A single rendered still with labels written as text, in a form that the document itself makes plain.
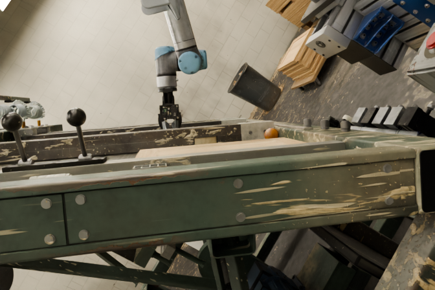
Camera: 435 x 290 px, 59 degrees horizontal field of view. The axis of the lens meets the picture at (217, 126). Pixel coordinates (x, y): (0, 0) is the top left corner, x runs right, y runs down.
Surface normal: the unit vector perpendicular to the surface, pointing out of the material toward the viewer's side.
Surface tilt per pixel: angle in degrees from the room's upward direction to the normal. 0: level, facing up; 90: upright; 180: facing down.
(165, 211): 90
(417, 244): 0
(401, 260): 0
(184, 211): 90
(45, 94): 90
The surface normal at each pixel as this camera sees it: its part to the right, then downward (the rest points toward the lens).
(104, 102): 0.19, -0.06
